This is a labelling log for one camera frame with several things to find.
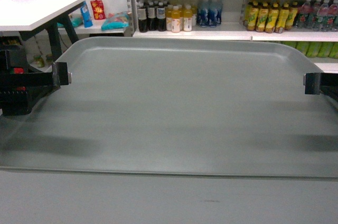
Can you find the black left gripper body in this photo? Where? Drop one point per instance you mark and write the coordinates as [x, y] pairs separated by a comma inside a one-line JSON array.
[[17, 101]]

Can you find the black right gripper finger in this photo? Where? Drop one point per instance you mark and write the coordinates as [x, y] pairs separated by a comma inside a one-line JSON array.
[[320, 83]]

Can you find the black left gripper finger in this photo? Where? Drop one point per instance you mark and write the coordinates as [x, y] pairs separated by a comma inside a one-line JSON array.
[[59, 76]]

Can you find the grey silver serving tray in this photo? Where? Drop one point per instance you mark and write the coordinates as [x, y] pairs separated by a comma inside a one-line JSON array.
[[178, 107]]

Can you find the white checkout table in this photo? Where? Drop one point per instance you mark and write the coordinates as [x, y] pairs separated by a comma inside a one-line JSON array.
[[27, 15]]

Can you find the white middle store shelf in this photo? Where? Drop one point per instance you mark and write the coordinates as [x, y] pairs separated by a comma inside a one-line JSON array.
[[237, 32]]

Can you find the blue snack pouch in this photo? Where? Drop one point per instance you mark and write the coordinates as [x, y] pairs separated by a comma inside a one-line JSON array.
[[87, 22]]

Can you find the yellow lemon tea bottle right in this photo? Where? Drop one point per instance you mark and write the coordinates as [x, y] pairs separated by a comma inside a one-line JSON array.
[[282, 18]]

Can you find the yellow lemon tea bottle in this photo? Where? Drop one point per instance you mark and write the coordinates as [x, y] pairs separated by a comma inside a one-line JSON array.
[[282, 18], [252, 16], [272, 18]]

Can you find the red snack pouch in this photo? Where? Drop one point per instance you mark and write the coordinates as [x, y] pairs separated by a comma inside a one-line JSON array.
[[98, 9]]

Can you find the yellow lemon tea bottle middle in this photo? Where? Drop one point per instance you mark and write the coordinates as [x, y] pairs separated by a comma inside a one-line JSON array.
[[272, 18]]

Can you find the yellow lemon tea bottle left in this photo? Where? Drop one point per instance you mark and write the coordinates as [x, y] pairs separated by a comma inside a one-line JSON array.
[[252, 16]]

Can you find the dark tea bottle white cap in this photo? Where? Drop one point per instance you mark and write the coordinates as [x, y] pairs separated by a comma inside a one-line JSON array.
[[142, 18]]

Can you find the blue water bottle right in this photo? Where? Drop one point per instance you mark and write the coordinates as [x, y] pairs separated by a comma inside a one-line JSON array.
[[215, 11]]

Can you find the blue water bottle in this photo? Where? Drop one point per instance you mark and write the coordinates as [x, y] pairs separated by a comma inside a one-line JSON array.
[[203, 13], [215, 11]]

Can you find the blue water bottle left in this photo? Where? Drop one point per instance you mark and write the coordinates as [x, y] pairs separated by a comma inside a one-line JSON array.
[[203, 13]]

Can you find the yellow juice bottle front left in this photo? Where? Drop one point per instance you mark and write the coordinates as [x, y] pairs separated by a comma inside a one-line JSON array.
[[176, 19]]

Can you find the yellow juice bottle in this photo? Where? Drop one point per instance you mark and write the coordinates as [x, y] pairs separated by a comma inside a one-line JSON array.
[[176, 19], [187, 18]]

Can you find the yellow juice bottle front right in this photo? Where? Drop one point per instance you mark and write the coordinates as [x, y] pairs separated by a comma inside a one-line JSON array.
[[187, 18]]

